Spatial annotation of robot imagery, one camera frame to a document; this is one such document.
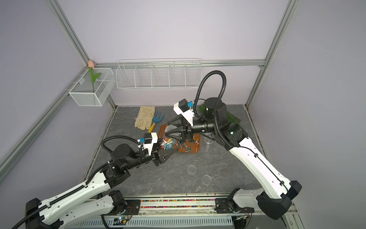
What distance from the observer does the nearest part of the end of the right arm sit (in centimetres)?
47

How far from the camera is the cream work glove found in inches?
43.4

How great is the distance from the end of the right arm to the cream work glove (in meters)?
0.59
